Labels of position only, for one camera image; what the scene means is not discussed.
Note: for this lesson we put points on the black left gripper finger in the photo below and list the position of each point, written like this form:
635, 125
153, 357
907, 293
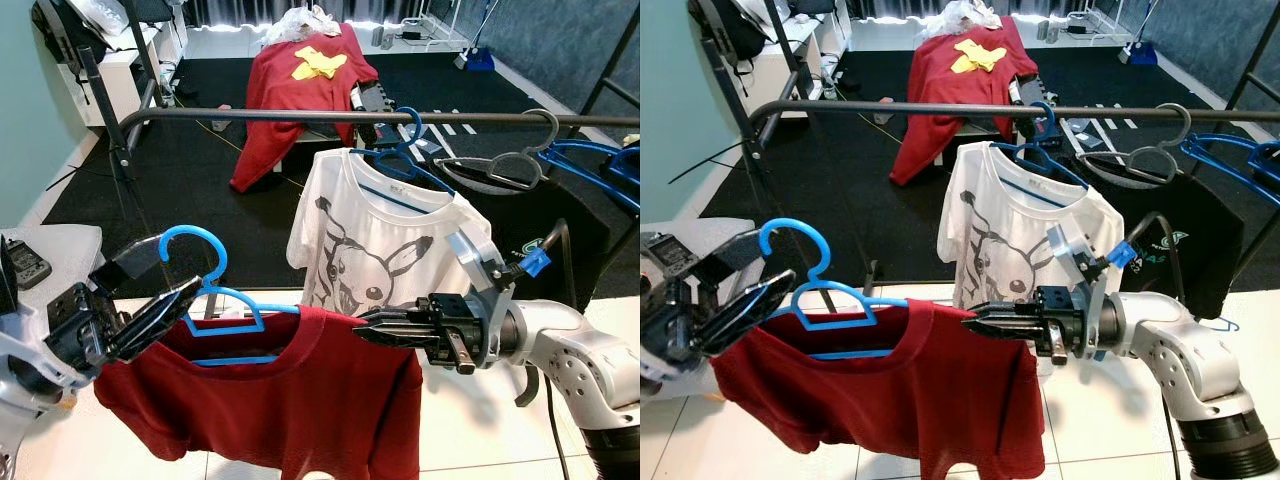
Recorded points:
748, 258
750, 312
135, 262
155, 318

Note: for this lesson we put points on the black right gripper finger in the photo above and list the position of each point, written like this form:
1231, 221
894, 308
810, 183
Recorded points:
1020, 334
405, 318
410, 338
1015, 312

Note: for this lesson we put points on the blue plastic clothes hanger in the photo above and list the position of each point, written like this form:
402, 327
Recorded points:
795, 223
1053, 120
190, 231
630, 165
421, 127
1268, 160

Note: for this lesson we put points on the plain red T-shirt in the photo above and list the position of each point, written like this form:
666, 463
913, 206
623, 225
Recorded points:
950, 400
330, 400

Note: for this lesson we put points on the dark grey clothes hanger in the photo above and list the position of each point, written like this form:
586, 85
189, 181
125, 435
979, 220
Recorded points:
1140, 178
505, 182

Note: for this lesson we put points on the black handheld device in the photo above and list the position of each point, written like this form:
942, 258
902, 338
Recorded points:
668, 255
28, 265

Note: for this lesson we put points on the white cartoon print T-shirt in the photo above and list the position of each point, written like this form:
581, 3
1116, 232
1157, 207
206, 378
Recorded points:
380, 240
1000, 230

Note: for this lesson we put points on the black carpet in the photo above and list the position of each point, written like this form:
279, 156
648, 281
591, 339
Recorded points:
200, 170
850, 165

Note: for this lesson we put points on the black T-shirt green logo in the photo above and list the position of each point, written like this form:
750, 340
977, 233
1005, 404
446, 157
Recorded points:
1210, 260
600, 250

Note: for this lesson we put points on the white shelf unit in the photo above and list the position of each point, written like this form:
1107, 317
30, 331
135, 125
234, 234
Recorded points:
110, 80
775, 70

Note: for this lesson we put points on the red shirt yellow print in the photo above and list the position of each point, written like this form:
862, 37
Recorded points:
960, 95
300, 100

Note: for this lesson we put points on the black backpack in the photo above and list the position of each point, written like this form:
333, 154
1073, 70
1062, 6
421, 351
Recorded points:
55, 30
730, 30

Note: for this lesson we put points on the blue floor tool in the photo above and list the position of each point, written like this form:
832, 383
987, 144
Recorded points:
1140, 55
480, 60

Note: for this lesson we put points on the dark curtain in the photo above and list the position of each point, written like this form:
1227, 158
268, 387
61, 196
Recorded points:
900, 6
250, 8

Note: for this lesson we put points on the crumpled white plastic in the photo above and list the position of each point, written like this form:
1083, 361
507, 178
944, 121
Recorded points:
300, 22
960, 15

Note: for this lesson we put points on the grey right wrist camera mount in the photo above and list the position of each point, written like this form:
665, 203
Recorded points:
470, 255
1068, 250

